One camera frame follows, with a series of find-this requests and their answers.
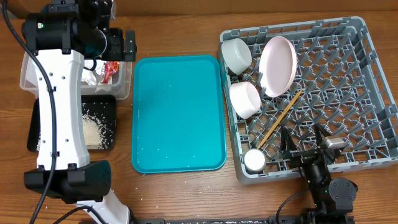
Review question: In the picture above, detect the grey bowl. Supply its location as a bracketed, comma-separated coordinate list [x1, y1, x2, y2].
[221, 38, 252, 75]

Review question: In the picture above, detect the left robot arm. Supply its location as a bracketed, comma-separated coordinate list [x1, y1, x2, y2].
[20, 1, 136, 223]

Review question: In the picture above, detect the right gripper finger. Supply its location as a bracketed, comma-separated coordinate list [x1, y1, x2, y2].
[280, 127, 297, 156]
[313, 123, 331, 146]

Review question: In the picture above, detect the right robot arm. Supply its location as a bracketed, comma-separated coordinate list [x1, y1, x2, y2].
[280, 123, 358, 224]

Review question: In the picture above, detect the red snack wrapper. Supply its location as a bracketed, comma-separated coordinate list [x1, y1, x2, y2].
[100, 61, 120, 84]

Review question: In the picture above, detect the large pink plate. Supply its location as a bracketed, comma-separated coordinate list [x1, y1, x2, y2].
[259, 36, 297, 98]

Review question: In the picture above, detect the teal plastic tray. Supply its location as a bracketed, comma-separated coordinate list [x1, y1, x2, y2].
[131, 55, 227, 174]

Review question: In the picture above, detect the rice pile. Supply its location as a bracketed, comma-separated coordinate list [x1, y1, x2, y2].
[37, 105, 114, 150]

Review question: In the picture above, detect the black tray bin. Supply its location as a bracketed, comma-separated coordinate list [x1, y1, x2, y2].
[27, 95, 116, 152]

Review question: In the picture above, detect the white cup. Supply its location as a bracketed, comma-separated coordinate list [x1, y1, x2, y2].
[243, 149, 266, 174]

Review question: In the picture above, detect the clear plastic bin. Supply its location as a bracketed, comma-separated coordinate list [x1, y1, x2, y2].
[19, 49, 132, 100]

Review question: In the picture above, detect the crumpled white tissue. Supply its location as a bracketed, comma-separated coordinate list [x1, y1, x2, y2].
[81, 60, 106, 85]

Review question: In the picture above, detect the grey dishwasher rack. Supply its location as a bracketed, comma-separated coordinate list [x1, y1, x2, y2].
[219, 17, 397, 184]

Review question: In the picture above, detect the wooden chopstick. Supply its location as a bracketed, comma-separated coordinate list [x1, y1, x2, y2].
[257, 90, 303, 149]

